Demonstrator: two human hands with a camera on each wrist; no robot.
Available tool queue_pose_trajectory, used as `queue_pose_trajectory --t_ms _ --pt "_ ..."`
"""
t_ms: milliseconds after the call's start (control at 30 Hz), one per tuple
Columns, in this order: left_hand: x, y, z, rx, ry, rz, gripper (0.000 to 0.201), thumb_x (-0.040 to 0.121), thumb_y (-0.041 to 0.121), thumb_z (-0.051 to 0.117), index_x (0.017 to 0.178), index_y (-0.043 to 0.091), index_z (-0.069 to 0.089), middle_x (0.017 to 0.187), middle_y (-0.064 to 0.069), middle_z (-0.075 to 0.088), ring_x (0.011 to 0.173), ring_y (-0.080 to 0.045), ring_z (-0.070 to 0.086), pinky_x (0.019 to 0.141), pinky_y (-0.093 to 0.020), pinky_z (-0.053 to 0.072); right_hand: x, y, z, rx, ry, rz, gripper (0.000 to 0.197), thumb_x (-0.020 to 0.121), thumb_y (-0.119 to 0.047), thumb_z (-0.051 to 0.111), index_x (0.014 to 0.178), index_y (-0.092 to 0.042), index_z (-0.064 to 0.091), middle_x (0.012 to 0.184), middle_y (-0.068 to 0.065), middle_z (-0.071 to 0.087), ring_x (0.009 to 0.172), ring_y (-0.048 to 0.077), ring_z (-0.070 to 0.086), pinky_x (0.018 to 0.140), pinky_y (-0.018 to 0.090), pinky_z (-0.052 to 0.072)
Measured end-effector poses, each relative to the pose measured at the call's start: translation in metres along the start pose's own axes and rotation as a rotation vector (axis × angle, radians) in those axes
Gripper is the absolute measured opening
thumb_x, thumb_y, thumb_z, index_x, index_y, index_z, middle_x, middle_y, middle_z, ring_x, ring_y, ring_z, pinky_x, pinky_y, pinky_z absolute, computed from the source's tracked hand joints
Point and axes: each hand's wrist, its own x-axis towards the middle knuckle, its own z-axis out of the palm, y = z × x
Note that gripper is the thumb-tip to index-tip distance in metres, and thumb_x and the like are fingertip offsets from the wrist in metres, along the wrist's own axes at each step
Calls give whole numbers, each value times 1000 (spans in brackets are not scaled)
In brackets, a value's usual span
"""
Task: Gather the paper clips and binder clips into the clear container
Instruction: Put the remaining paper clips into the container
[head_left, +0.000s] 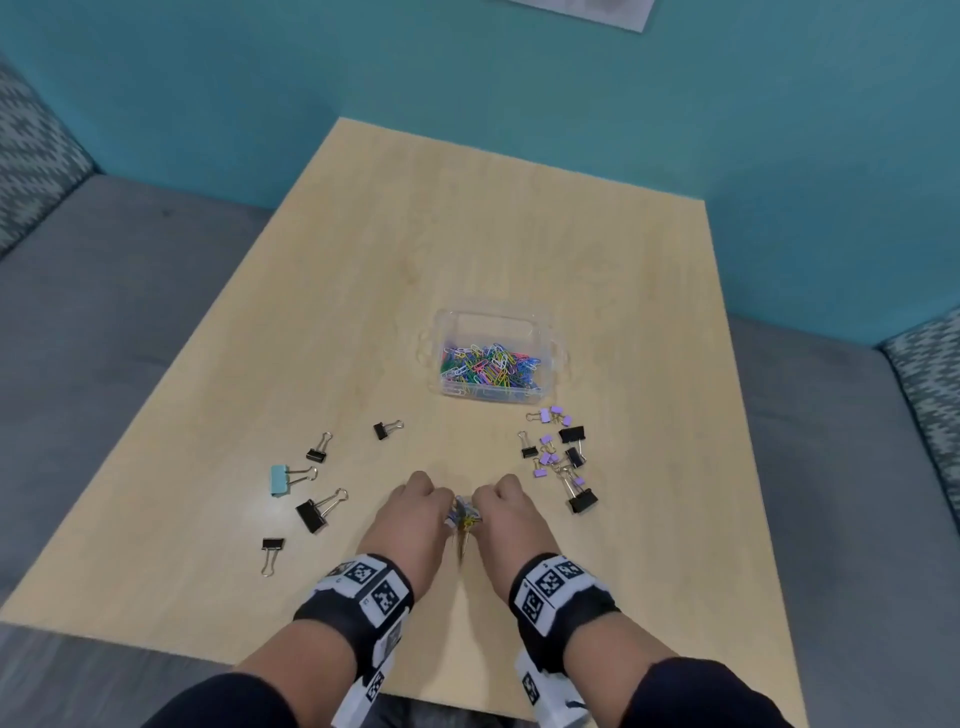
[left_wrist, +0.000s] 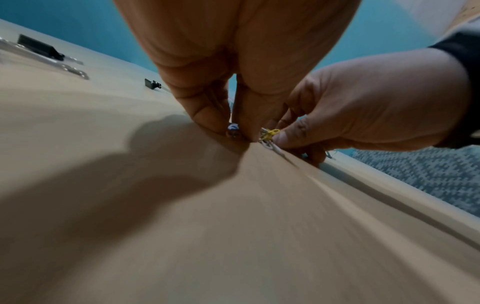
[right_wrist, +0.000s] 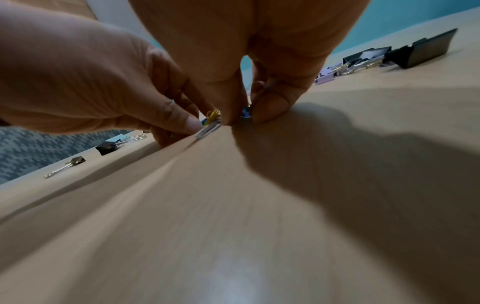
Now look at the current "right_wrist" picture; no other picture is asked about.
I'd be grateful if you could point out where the large black binder clip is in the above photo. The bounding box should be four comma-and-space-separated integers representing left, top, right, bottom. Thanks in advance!
381, 28, 460, 70

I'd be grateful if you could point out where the light blue binder clip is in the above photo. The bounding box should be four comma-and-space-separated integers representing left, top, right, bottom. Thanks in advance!
106, 133, 149, 144

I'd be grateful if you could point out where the tiny dark binder clip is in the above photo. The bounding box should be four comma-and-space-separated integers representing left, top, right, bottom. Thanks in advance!
43, 156, 87, 180

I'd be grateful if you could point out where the lilac binder clip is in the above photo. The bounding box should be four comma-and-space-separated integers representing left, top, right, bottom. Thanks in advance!
315, 65, 353, 86

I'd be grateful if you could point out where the medium black binder clip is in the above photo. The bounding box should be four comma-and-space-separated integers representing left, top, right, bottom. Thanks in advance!
342, 46, 393, 71

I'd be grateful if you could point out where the grey patterned rug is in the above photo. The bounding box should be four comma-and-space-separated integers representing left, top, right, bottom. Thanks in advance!
0, 126, 137, 185

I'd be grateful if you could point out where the person's left hand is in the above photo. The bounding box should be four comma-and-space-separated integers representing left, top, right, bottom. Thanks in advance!
0, 0, 223, 147

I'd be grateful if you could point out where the small black binder clip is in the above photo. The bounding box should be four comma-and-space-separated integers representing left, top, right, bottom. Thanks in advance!
95, 140, 130, 157

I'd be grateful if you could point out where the person's right hand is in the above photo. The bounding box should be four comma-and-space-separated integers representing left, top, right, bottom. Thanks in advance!
127, 0, 373, 125

